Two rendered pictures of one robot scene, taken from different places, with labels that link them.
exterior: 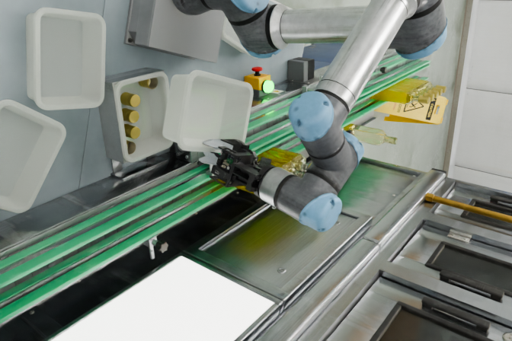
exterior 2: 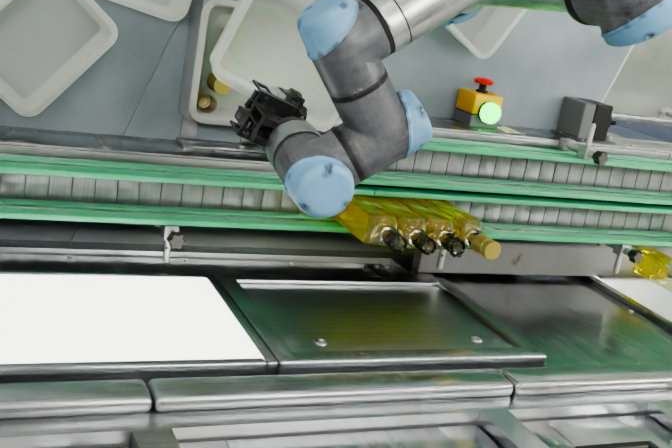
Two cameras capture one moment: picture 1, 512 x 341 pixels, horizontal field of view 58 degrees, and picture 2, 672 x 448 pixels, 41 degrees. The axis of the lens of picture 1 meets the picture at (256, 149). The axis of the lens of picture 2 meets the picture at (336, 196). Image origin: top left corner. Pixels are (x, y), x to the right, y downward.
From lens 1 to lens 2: 0.64 m
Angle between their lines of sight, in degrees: 25
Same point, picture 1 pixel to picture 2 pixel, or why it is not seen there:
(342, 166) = (371, 128)
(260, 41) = not seen: outside the picture
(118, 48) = not seen: outside the picture
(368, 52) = not seen: outside the picture
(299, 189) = (303, 144)
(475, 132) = not seen: outside the picture
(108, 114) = (192, 44)
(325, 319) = (322, 412)
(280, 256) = (339, 331)
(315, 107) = (327, 7)
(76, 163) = (130, 98)
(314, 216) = (295, 179)
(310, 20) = not seen: outside the picture
